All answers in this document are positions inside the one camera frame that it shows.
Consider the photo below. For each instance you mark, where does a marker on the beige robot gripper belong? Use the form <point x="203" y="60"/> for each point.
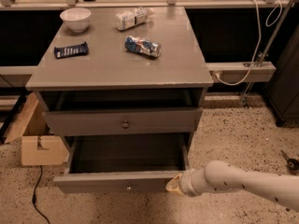
<point x="186" y="182"/>

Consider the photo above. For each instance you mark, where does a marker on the grey drawer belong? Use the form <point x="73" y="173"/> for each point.
<point x="123" y="121"/>
<point x="119" y="163"/>

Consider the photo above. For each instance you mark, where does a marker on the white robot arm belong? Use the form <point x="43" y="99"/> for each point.
<point x="220" y="176"/>

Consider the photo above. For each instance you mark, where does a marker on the grey wooden drawer cabinet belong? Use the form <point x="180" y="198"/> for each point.
<point x="111" y="77"/>

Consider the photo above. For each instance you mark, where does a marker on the black caster wheel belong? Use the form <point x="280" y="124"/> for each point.
<point x="292" y="164"/>

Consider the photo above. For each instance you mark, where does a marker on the cardboard box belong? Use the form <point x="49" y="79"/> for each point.
<point x="38" y="146"/>

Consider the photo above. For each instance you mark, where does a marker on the crumpled blue snack bag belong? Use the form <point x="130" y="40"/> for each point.
<point x="142" y="46"/>

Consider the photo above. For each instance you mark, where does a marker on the dark grey side cabinet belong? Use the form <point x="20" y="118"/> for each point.
<point x="282" y="91"/>

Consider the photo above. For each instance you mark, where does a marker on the dark blue snack bar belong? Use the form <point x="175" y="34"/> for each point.
<point x="71" y="51"/>

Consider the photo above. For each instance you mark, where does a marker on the white plastic bottle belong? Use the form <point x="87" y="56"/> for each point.
<point x="133" y="17"/>

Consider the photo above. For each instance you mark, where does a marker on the white ceramic bowl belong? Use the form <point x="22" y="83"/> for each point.
<point x="76" y="19"/>

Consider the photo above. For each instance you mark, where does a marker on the metal diagonal rod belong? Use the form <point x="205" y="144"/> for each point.
<point x="284" y="7"/>

